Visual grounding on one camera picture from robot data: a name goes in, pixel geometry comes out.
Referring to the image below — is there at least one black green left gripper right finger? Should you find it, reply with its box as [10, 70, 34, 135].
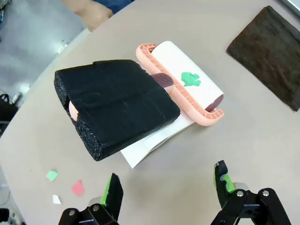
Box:
[210, 160, 293, 225]

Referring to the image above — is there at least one red paper scrap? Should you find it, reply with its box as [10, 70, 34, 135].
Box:
[71, 180, 85, 196]

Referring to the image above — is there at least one pink white lint roller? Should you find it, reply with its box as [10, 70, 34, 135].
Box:
[68, 40, 225, 127]

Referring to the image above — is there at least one torn green paper scrap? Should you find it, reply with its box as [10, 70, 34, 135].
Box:
[180, 72, 202, 88]

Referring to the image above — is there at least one dark brown cloth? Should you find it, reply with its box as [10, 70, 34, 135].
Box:
[225, 5, 300, 112]

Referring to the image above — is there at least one white folded roller stand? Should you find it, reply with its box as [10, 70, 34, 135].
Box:
[120, 86, 225, 169]

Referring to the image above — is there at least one silver metal tray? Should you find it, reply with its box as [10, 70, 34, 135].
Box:
[280, 0, 300, 12]

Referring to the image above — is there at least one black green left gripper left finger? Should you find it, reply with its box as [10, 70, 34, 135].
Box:
[58, 172, 124, 225]

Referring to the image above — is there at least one person's right hand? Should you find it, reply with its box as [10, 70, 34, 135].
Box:
[61, 0, 113, 32]

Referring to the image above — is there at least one person in purple jacket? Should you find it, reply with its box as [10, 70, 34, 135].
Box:
[92, 0, 136, 15]

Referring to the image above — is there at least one black foam block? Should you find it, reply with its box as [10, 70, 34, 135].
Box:
[54, 59, 181, 162]

